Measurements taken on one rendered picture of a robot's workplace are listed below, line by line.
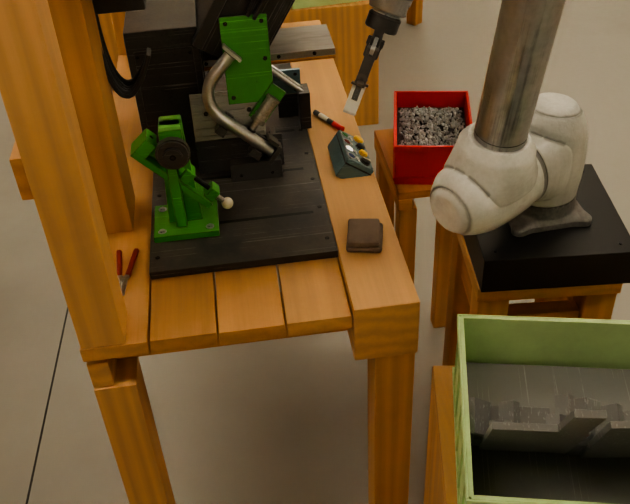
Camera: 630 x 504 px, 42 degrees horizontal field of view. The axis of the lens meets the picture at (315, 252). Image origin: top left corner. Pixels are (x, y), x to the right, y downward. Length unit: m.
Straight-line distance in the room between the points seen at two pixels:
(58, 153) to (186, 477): 1.37
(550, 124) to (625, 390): 0.53
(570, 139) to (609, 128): 2.49
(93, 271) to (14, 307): 1.73
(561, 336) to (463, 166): 0.37
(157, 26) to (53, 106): 0.76
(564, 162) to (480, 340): 0.40
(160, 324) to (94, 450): 1.04
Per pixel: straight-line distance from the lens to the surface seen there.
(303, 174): 2.07
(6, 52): 1.36
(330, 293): 1.73
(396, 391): 1.87
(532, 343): 1.62
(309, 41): 2.21
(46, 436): 2.78
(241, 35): 2.03
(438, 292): 2.82
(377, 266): 1.77
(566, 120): 1.71
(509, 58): 1.45
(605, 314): 1.95
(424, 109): 2.41
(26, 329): 3.17
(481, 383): 1.61
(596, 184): 2.00
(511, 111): 1.51
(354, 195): 1.99
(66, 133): 1.41
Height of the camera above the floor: 2.02
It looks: 38 degrees down
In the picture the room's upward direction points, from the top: 3 degrees counter-clockwise
